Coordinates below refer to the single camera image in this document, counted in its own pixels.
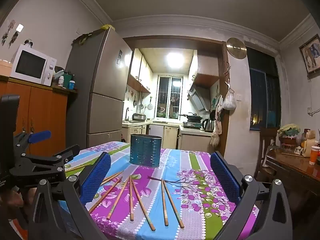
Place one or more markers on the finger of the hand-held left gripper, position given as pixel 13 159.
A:
pixel 38 136
pixel 57 158

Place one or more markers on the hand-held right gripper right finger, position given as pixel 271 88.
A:
pixel 225 177

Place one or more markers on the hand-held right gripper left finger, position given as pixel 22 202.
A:
pixel 96 177

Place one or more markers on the scatter of wooden chopsticks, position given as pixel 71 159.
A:
pixel 132 200

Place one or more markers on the blue perforated utensil holder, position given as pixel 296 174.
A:
pixel 145 151

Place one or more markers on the person's left hand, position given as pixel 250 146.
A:
pixel 12 198

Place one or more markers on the orange wooden cabinet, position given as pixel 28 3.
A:
pixel 42 115

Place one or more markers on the wooden chair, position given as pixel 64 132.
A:
pixel 266 152

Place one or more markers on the floral striped tablecloth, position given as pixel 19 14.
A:
pixel 175 170

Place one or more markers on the hanging cloths and gloves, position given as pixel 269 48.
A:
pixel 217 127

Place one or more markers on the steel electric kettle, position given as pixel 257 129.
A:
pixel 208 125

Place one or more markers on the white small bottle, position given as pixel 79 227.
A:
pixel 61 81

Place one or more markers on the blue lidded jar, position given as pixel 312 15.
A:
pixel 72 85

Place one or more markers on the gas stove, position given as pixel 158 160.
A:
pixel 192 125

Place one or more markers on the pink box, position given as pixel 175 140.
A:
pixel 5 68

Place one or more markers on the green container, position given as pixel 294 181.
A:
pixel 67 81

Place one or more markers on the black wok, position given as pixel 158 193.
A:
pixel 193 117

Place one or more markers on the white microwave oven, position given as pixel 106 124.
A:
pixel 30 65

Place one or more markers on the glossy wooden side table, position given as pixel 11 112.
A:
pixel 292 162

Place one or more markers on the cream kitchen base cabinets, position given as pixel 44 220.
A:
pixel 170 135

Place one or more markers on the white hanging plastic bag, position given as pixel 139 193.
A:
pixel 229 101

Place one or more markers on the basket of vegetables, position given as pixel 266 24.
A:
pixel 288 133

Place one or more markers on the brown refrigerator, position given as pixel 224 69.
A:
pixel 102 87

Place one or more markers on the steel range hood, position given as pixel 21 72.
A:
pixel 198 98

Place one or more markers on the hanging small pan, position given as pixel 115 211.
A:
pixel 134 102

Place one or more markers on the small alarm clock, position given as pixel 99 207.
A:
pixel 29 43

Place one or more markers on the hanging round strainer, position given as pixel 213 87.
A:
pixel 150 105

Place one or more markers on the dark room window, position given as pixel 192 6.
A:
pixel 262 92

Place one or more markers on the kitchen window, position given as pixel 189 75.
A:
pixel 166 97

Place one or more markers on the cream cabinets above hood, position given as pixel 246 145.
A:
pixel 205 70

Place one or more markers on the dark green bundle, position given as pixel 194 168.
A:
pixel 85 37

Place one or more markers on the refrigerator door sticker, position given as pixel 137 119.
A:
pixel 119 57

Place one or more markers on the kitchen ceiling light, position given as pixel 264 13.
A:
pixel 175 60

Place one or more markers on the yellow plastic bag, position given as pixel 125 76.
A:
pixel 106 27

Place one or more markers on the framed elephant picture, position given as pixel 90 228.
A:
pixel 311 55

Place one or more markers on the white light switch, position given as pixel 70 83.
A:
pixel 239 97

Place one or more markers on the hanging wall ornament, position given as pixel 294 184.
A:
pixel 15 37
pixel 4 36

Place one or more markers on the white wall switch plate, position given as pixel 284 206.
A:
pixel 19 27

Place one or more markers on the cream wall cabinets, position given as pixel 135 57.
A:
pixel 138 72

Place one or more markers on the round gold wall clock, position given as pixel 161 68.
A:
pixel 236 48

